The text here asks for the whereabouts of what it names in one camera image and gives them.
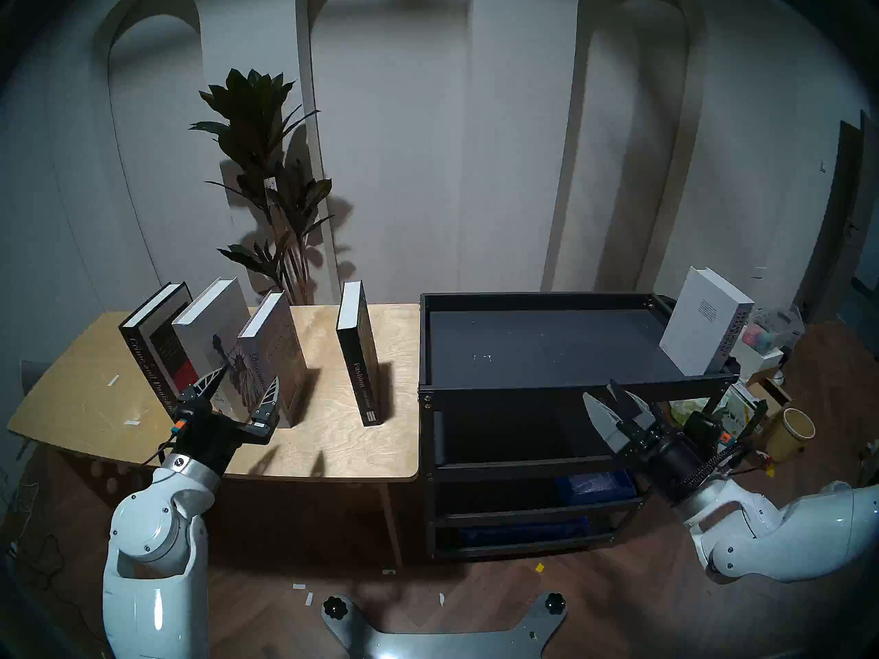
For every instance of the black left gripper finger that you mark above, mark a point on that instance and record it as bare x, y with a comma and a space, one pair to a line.
268, 407
202, 388

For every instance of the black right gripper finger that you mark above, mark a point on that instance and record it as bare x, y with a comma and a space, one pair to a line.
608, 424
635, 410

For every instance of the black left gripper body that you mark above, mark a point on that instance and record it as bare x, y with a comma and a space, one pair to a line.
213, 438

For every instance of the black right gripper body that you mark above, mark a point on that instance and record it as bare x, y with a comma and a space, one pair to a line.
669, 460

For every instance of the grey Discontent book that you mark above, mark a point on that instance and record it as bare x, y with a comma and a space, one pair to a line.
281, 349

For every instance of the white Design Hotels Yearbook book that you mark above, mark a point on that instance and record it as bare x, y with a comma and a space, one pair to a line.
700, 321

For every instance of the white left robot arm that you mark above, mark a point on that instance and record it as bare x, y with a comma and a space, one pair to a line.
154, 568

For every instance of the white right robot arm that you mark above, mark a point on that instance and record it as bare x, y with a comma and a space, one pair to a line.
790, 534

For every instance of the black three-tier shelf cart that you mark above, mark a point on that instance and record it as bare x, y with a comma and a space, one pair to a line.
549, 342

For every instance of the light green plastic bag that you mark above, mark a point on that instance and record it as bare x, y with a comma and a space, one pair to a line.
687, 412

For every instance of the grey Statue of Liberty book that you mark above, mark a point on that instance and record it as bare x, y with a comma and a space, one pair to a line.
209, 328

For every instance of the blue plastic bin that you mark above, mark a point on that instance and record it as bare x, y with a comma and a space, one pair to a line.
594, 486

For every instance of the black Crime and Punishment book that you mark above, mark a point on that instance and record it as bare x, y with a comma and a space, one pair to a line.
154, 342

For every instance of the light wooden table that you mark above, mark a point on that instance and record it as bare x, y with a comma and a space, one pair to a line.
343, 445

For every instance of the green and white carton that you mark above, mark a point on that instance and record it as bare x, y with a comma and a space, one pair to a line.
745, 407

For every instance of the small red yellow item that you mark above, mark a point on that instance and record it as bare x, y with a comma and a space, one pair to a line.
768, 467

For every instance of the black Fashion book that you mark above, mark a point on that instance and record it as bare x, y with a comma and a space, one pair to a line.
360, 355

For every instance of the brown cardboard box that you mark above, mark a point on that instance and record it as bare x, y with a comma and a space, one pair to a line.
772, 395

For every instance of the beige round bucket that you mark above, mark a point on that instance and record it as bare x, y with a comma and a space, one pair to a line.
790, 438

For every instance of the white square box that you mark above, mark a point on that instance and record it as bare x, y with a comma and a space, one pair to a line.
762, 359

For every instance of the clear plastic storage container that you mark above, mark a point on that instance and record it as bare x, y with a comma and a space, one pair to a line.
779, 328

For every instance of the black base knob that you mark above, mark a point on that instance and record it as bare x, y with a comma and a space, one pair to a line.
555, 603
335, 607

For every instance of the tall dark green plant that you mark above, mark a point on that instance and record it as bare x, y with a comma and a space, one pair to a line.
250, 115

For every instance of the dark grey door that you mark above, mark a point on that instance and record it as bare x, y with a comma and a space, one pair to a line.
848, 218

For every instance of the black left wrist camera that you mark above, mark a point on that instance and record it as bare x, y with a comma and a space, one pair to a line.
182, 423

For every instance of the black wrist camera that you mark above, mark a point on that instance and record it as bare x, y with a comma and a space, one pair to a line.
182, 423
704, 428

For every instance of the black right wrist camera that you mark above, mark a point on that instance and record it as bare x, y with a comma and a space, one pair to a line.
704, 428

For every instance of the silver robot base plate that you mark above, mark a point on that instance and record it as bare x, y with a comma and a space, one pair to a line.
446, 644

